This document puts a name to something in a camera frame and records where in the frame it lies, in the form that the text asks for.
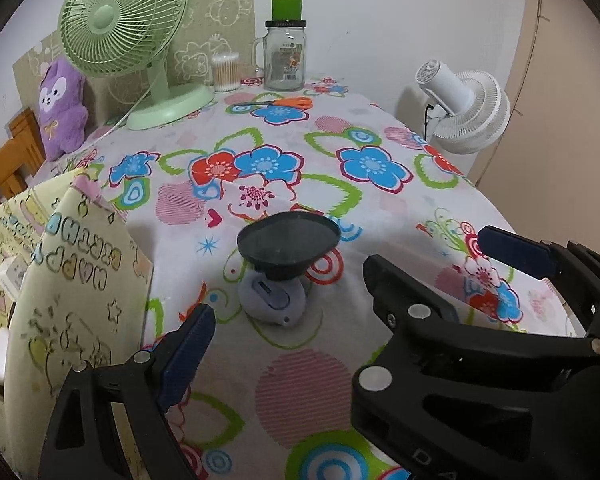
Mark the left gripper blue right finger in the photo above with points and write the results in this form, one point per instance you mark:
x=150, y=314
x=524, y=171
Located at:
x=527, y=256

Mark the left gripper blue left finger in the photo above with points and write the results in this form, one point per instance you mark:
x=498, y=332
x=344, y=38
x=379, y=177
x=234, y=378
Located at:
x=179, y=354

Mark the grey purple earbud case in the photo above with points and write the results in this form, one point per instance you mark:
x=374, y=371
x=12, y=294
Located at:
x=279, y=303

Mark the cream bear compact mirror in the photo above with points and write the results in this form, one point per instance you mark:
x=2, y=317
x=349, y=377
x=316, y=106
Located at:
x=4, y=341

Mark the white square charger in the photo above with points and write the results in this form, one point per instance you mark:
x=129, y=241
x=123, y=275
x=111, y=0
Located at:
x=12, y=272

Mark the beige door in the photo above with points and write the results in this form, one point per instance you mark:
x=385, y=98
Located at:
x=544, y=173

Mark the yellow fabric storage box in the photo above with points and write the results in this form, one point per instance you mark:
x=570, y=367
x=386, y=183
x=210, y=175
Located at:
x=82, y=300

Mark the white standing fan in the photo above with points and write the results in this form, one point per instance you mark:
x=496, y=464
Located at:
x=469, y=110

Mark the floral tablecloth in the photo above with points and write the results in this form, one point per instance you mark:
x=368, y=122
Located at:
x=273, y=402

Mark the wooden chair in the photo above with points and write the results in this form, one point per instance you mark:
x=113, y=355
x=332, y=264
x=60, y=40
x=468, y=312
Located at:
x=22, y=154

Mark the purple plush toy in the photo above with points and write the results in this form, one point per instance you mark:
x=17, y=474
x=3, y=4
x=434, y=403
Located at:
x=62, y=116

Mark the cotton swab container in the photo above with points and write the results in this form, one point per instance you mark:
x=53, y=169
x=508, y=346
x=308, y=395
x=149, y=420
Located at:
x=225, y=71

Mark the glass jar green lid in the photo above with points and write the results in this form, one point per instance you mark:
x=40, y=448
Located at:
x=280, y=54

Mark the beige patterned board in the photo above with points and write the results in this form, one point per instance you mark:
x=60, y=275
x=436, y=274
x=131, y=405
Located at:
x=210, y=27

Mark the green desk fan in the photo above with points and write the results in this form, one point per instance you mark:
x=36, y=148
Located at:
x=105, y=38

